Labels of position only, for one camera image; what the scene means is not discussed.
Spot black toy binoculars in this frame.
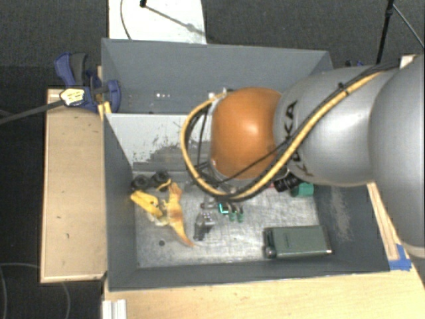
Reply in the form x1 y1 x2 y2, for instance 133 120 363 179
130 170 172 193

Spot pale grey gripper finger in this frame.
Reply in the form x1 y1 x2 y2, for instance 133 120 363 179
201 211 217 236
193 220 207 242

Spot teal green box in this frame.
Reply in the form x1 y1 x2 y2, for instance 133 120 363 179
291 181 315 199

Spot dark green flat block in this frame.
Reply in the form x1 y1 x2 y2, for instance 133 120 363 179
263 225 333 260

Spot yellow banana peel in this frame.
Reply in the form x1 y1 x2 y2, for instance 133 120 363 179
129 191 166 226

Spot grey metal bin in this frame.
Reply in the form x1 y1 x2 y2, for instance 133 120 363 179
100 37 391 292

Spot black cylinder on white bracket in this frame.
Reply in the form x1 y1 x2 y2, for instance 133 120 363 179
270 172 301 193

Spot pale wood flat board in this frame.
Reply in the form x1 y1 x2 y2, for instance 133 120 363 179
40 88 109 284

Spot orange toy dinosaur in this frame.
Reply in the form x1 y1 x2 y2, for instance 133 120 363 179
161 181 195 249

